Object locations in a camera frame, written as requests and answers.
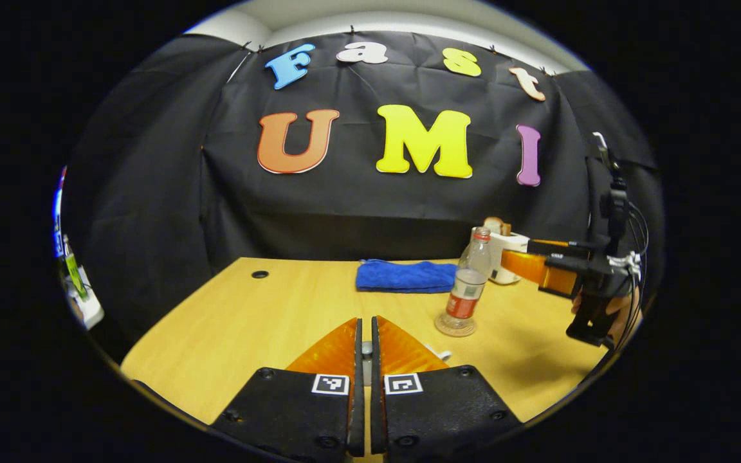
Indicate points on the light bread slice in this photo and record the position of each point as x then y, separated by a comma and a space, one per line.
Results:
491, 225

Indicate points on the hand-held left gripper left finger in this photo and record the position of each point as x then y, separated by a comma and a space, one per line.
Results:
358, 399

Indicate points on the white box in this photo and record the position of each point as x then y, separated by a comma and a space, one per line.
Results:
91, 312

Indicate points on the blue towel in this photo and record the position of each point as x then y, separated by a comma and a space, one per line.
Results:
402, 276

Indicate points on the green bottle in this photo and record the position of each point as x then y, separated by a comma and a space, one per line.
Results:
74, 273

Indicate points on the clear plastic water bottle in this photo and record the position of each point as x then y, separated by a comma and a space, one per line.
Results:
470, 283

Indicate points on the white toaster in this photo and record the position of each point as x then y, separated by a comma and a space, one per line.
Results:
513, 242

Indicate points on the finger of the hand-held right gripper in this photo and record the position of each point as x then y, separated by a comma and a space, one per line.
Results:
531, 267
557, 244

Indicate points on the black backdrop cloth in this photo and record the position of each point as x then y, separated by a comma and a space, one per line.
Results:
357, 218

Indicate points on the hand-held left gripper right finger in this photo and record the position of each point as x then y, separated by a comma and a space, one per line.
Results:
377, 399

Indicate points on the brown bread slice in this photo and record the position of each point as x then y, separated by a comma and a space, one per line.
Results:
505, 227

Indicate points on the colourful wall poster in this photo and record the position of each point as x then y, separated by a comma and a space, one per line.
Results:
58, 212

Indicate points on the round beige coaster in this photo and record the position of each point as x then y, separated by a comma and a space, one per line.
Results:
467, 332

